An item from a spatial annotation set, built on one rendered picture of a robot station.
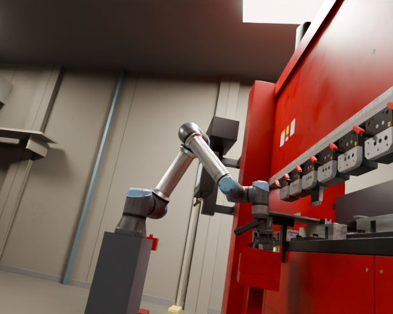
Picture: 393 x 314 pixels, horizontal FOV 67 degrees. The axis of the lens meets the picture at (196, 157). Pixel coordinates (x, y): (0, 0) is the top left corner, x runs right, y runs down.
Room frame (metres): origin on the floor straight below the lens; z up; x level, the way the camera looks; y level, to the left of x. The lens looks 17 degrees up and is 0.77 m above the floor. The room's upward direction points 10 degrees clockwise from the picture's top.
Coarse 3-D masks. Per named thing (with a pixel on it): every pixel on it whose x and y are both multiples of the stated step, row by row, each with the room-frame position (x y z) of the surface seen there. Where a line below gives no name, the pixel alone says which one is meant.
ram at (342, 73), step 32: (352, 0) 1.14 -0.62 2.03; (384, 0) 0.91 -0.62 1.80; (352, 32) 1.13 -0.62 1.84; (384, 32) 0.91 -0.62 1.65; (320, 64) 1.48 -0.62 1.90; (352, 64) 1.13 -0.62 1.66; (384, 64) 0.92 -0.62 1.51; (288, 96) 2.03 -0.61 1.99; (320, 96) 1.46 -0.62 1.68; (352, 96) 1.13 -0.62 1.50; (320, 128) 1.44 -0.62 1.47; (288, 160) 1.91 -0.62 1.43
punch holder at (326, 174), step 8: (336, 144) 1.28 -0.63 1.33; (320, 152) 1.42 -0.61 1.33; (328, 152) 1.33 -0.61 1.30; (320, 160) 1.41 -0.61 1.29; (328, 160) 1.32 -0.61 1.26; (336, 160) 1.28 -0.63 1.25; (320, 168) 1.40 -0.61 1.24; (328, 168) 1.32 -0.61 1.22; (336, 168) 1.28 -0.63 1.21; (320, 176) 1.40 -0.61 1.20; (328, 176) 1.31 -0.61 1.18; (336, 176) 1.28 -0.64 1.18; (344, 176) 1.28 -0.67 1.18
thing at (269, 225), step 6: (252, 216) 1.33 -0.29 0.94; (258, 216) 1.30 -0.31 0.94; (264, 216) 1.30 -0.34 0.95; (264, 222) 1.32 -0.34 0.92; (270, 222) 1.31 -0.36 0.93; (258, 228) 1.32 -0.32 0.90; (264, 228) 1.32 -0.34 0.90; (270, 228) 1.31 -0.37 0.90; (258, 234) 1.30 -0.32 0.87; (264, 234) 1.31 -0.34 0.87; (270, 234) 1.30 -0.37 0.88; (252, 240) 1.36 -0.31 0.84; (258, 240) 1.30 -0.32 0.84; (264, 240) 1.31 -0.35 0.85; (270, 240) 1.29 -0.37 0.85
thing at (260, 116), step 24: (264, 96) 2.38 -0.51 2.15; (264, 120) 2.38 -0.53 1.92; (264, 144) 2.38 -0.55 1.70; (240, 168) 2.57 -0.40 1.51; (264, 168) 2.38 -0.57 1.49; (336, 192) 2.38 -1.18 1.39; (240, 216) 2.38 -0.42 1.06; (312, 216) 2.38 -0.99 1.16; (240, 240) 2.38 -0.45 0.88; (240, 288) 2.38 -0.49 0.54
